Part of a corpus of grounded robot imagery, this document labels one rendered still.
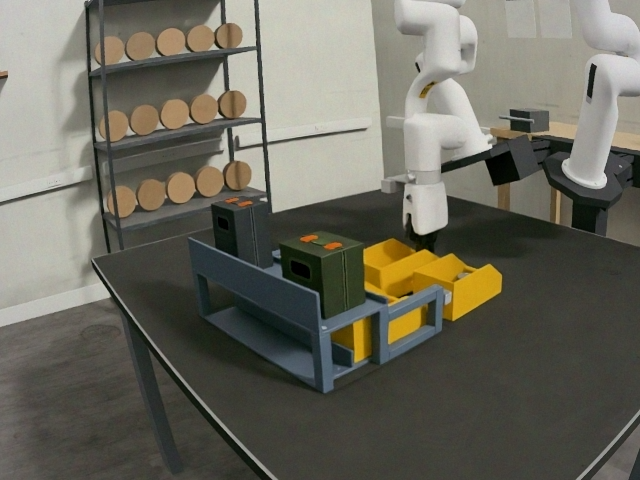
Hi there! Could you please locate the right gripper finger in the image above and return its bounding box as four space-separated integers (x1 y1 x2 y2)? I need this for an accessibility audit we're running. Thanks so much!
426 228 442 255
405 214 428 253

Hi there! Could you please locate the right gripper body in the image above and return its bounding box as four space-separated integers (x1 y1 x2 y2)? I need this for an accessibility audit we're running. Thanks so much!
403 181 447 235

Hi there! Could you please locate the yellow bin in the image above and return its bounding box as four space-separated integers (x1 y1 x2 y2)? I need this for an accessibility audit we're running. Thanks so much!
413 254 502 321
330 282 427 363
364 238 439 298

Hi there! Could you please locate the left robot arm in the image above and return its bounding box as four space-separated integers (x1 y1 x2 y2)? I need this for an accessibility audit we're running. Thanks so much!
562 0 640 189

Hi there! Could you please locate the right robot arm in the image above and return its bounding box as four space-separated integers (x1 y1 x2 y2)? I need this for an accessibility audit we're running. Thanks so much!
381 0 493 194

